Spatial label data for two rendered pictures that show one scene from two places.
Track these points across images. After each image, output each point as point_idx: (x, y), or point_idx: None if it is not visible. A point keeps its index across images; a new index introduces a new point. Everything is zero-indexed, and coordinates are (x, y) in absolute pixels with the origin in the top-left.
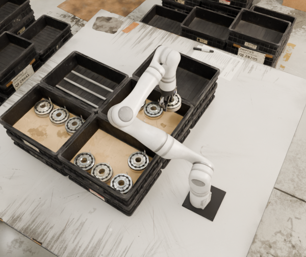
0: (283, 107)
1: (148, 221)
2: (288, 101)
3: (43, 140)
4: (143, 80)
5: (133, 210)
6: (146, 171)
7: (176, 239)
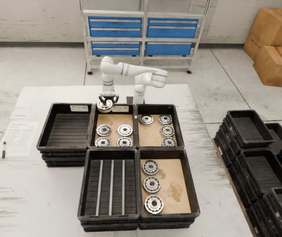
0: (53, 93)
1: None
2: (46, 92)
3: (176, 182)
4: (135, 67)
5: None
6: (154, 104)
7: None
